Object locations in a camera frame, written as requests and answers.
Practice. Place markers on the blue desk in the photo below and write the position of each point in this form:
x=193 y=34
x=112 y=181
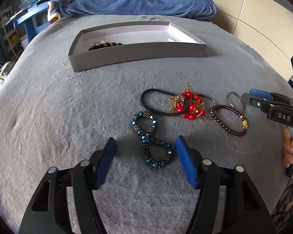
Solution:
x=27 y=15

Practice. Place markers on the person's right hand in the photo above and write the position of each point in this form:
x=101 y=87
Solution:
x=287 y=148

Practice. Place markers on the white shoes on floor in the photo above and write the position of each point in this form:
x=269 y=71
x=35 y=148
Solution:
x=5 y=71

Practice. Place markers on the thin silver bangle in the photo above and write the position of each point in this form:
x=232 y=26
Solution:
x=235 y=101

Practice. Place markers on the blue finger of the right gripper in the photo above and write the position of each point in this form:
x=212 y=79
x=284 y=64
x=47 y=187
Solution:
x=262 y=94
x=252 y=100

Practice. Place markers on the white shelf rack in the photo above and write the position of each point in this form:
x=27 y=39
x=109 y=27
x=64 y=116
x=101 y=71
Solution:
x=10 y=34

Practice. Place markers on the grey bed sheet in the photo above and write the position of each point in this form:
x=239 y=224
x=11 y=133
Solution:
x=53 y=116

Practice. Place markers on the blue blanket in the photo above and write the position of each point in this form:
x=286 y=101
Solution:
x=193 y=9

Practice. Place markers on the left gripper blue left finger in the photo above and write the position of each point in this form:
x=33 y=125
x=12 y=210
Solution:
x=47 y=211

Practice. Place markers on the beige wardrobe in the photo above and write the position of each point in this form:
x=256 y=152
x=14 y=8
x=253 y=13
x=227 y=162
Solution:
x=264 y=25

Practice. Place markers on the grey shallow cardboard tray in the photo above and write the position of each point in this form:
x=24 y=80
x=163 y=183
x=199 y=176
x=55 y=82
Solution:
x=132 y=41

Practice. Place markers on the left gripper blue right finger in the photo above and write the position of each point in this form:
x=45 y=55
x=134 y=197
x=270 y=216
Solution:
x=244 y=209

